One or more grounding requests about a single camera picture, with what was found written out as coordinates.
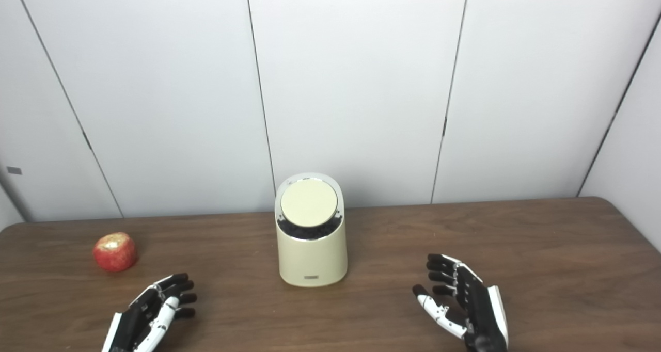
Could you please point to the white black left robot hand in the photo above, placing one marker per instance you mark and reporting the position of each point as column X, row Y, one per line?
column 135, row 321

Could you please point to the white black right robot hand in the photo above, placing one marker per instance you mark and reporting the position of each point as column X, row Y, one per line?
column 477, row 310

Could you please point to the red apple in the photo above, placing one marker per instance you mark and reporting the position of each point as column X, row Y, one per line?
column 114, row 253

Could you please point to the round cream bin lid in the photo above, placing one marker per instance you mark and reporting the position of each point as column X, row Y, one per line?
column 309, row 202

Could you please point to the cream-colored bin body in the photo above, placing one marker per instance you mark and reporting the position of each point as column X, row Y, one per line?
column 312, row 259

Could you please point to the black bin liner bag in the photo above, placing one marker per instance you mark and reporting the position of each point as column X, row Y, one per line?
column 310, row 232

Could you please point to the small grey wall tag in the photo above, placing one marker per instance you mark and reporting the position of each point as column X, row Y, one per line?
column 14, row 170

